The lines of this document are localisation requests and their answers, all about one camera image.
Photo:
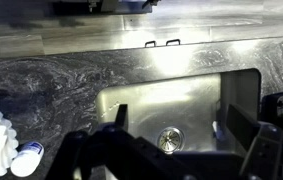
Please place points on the metal sink drain strainer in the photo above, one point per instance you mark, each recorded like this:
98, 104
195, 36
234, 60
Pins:
170, 140

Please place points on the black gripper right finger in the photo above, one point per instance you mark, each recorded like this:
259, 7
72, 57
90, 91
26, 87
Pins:
241, 126

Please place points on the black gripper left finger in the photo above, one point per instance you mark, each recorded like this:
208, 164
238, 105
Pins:
122, 116

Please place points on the stainless steel sink basin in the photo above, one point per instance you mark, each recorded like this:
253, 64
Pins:
167, 100

